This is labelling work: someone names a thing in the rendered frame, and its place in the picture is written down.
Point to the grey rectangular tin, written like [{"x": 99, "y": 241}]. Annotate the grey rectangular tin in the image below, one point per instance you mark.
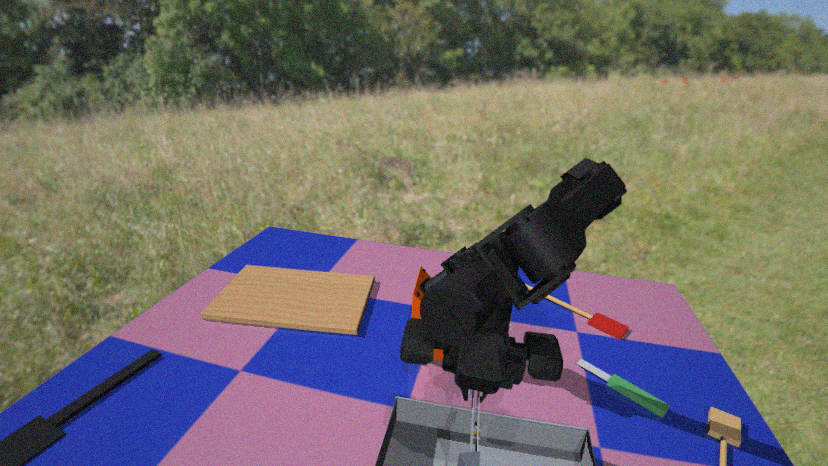
[{"x": 422, "y": 433}]

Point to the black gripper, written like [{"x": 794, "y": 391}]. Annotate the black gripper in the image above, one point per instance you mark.
[{"x": 542, "y": 350}]

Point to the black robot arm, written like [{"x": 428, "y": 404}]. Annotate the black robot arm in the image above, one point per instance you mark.
[{"x": 544, "y": 242}]

